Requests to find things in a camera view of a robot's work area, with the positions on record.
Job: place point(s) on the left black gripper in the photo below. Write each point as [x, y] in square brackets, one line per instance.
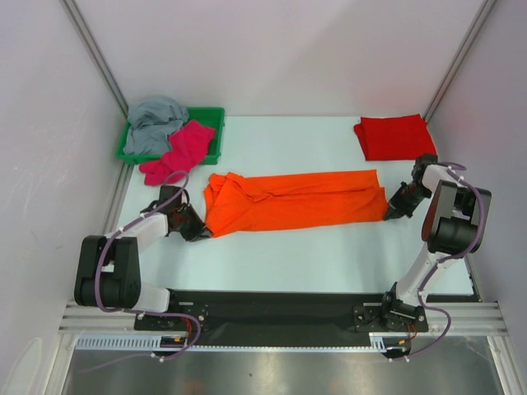
[198, 227]

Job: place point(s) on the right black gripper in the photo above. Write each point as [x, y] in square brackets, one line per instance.
[403, 202]

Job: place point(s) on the orange t-shirt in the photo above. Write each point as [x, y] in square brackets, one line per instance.
[293, 201]

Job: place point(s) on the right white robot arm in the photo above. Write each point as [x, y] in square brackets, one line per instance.
[453, 228]

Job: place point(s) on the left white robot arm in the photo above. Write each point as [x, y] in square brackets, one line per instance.
[109, 273]

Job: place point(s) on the folded red t-shirt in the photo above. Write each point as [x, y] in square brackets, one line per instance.
[398, 138]

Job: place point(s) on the magenta t-shirt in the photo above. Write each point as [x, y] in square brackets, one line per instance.
[186, 151]

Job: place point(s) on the green plastic bin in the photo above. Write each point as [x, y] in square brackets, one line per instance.
[208, 124]

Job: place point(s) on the grey t-shirt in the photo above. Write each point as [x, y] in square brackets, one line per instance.
[151, 122]

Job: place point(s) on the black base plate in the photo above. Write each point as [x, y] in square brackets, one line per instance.
[292, 319]

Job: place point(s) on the aluminium frame rail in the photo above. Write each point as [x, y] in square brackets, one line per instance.
[79, 319]

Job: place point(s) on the aluminium corner post right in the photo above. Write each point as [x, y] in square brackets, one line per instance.
[475, 29]

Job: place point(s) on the aluminium corner post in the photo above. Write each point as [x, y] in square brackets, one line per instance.
[90, 44]
[475, 29]

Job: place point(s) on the aluminium corner post left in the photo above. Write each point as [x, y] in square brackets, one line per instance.
[90, 44]

